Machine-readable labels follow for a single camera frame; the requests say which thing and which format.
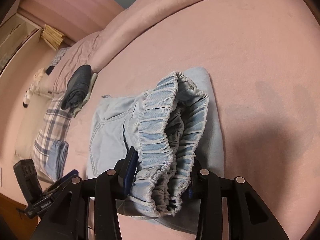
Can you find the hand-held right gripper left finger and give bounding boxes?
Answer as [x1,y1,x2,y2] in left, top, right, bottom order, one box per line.
[32,146,139,240]

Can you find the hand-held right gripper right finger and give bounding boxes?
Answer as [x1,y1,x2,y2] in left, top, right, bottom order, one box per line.
[187,159,290,240]

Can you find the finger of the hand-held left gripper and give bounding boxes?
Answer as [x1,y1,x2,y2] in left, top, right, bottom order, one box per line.
[51,169,79,193]

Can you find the light blue strawberry print pants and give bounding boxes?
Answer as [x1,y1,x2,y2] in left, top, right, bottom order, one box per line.
[86,67,225,235]

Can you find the blue folded jeans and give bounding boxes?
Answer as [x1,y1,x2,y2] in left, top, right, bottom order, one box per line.
[49,139,69,178]

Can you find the dark wooden nightstand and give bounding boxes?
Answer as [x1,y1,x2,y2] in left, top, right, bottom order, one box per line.
[0,192,38,240]

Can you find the plaid pillow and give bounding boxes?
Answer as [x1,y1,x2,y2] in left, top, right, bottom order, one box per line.
[31,94,73,180]

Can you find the dark folded jeans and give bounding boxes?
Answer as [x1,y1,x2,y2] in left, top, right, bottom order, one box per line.
[61,64,92,110]

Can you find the white stuffed toy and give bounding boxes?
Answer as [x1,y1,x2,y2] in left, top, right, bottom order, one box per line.
[22,68,47,108]

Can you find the pink pillow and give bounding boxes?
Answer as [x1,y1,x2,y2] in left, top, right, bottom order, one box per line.
[46,31,100,94]

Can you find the striped pillow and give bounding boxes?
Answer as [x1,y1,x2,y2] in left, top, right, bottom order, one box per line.
[49,47,72,67]

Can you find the yellow cloth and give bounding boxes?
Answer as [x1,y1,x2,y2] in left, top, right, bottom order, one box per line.
[41,24,66,51]

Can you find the wooden shelf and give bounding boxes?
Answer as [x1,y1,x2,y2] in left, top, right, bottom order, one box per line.
[0,14,43,73]

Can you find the pink duvet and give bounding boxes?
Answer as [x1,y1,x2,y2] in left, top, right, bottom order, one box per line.
[91,0,295,72]

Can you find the pink curtain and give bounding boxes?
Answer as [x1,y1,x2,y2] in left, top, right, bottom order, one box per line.
[19,0,125,47]

